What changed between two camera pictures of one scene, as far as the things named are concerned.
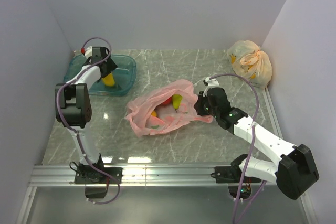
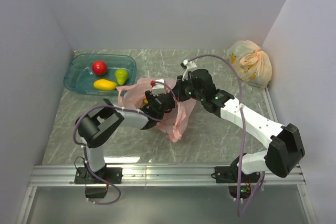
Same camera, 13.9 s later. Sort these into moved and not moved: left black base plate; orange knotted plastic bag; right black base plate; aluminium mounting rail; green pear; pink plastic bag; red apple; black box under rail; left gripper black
Moved: pink plastic bag; red apple; left gripper black; green pear
Not moved: aluminium mounting rail; black box under rail; left black base plate; orange knotted plastic bag; right black base plate
